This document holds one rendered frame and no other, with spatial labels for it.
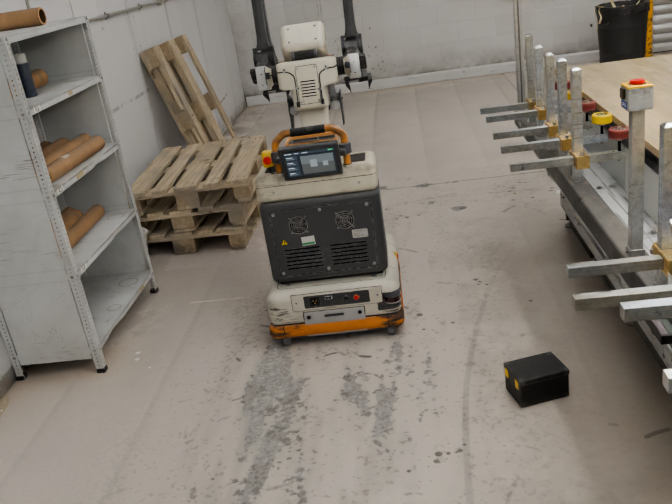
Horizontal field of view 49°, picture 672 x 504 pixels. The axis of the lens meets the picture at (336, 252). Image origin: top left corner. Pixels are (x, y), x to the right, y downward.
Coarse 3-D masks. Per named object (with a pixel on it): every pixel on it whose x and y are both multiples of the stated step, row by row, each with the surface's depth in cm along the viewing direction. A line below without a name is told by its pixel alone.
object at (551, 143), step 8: (584, 136) 308; (592, 136) 307; (600, 136) 307; (512, 144) 313; (520, 144) 311; (528, 144) 310; (536, 144) 310; (544, 144) 310; (552, 144) 310; (504, 152) 312; (512, 152) 312
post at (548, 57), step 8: (544, 56) 326; (552, 56) 324; (552, 64) 325; (552, 72) 326; (552, 80) 328; (552, 88) 329; (552, 96) 330; (552, 104) 332; (552, 112) 333; (552, 120) 334
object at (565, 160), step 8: (600, 152) 287; (608, 152) 285; (616, 152) 284; (624, 152) 284; (536, 160) 289; (544, 160) 288; (552, 160) 287; (560, 160) 287; (568, 160) 286; (592, 160) 286; (600, 160) 286; (608, 160) 285; (512, 168) 289; (520, 168) 289; (528, 168) 289; (536, 168) 288
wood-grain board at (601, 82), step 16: (592, 64) 407; (608, 64) 401; (624, 64) 395; (640, 64) 389; (656, 64) 383; (592, 80) 370; (608, 80) 364; (624, 80) 359; (656, 80) 350; (592, 96) 338; (608, 96) 334; (656, 96) 321; (624, 112) 304; (656, 112) 297; (656, 128) 277; (656, 144) 259
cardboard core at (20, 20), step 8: (32, 8) 342; (40, 8) 343; (0, 16) 342; (8, 16) 342; (16, 16) 341; (24, 16) 341; (32, 16) 341; (40, 16) 347; (0, 24) 343; (8, 24) 343; (16, 24) 343; (24, 24) 343; (32, 24) 343; (40, 24) 344
